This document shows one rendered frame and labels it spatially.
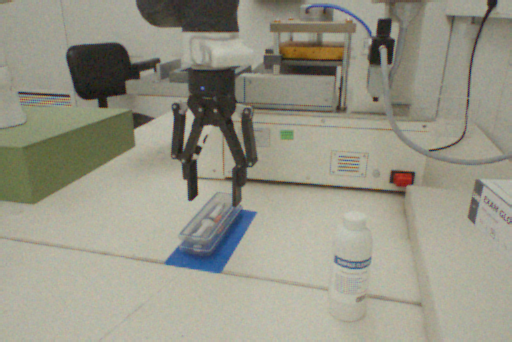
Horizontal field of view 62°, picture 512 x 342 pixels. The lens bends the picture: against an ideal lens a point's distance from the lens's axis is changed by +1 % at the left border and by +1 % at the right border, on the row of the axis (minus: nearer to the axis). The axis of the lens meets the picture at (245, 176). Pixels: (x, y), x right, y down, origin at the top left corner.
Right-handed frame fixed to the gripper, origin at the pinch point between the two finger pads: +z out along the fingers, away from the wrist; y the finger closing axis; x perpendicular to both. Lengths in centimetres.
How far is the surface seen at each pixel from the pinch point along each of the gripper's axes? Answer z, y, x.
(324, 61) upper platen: -18.4, -13.4, -34.0
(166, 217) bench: 9.7, 12.0, -4.0
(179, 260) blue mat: 9.7, 2.7, 9.5
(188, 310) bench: 9.9, -3.9, 20.4
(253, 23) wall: -23, 49, -193
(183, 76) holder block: -14.1, 19.8, -31.3
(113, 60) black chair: -1, 135, -173
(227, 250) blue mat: 9.7, -3.8, 4.2
